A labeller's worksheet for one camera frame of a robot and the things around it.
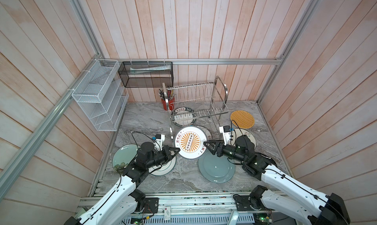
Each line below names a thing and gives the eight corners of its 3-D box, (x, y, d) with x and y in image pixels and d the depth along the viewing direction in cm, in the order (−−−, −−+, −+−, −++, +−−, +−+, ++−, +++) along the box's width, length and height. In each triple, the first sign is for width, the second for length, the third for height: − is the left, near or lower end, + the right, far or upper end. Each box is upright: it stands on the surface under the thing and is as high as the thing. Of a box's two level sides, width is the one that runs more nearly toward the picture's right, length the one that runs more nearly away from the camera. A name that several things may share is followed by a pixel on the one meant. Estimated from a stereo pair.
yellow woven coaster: (233, 128, 106) (234, 127, 104) (229, 112, 117) (229, 110, 115) (255, 128, 106) (256, 126, 104) (249, 112, 117) (250, 110, 115)
